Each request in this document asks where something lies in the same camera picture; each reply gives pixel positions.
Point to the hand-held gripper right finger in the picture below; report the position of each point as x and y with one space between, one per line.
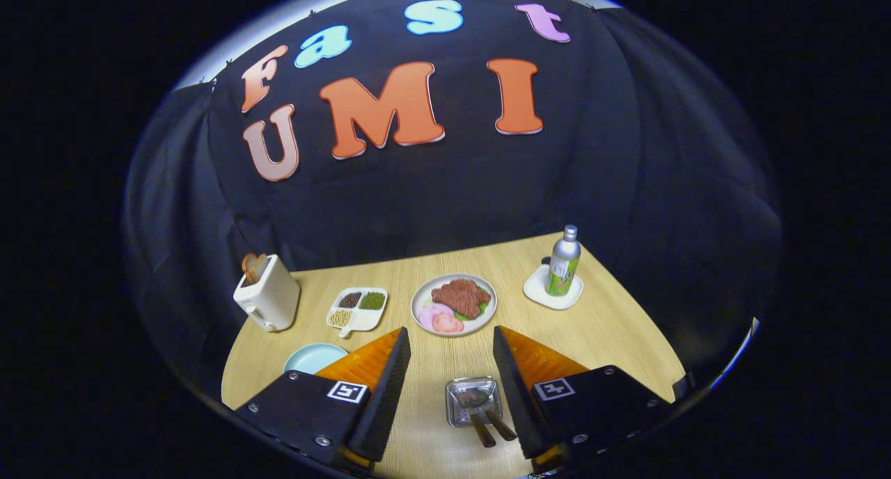
515 395

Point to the red ham slice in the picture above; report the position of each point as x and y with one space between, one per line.
449 324

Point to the white oval plate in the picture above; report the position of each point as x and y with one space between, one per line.
421 294

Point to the teal round plate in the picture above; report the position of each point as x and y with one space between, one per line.
310 359

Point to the white divided tray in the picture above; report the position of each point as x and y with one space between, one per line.
365 322

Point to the toasted bread slice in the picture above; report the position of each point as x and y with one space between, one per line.
248 269
261 264

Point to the pink round ham slice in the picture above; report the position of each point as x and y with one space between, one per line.
431 315

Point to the green mung beans pile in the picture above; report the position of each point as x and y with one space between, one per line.
372 301

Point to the green and silver bottle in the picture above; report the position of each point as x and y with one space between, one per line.
564 267

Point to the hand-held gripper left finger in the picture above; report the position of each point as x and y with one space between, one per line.
386 395

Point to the green lettuce leaf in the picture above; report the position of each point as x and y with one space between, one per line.
472 316

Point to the brown steak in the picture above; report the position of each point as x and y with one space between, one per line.
459 296

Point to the dark red beans pile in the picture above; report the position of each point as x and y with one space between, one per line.
350 299

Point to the small white saucer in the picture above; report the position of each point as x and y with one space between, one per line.
539 291

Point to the yellow soybeans pile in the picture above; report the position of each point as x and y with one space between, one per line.
340 317

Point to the white toaster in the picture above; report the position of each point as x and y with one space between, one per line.
275 298

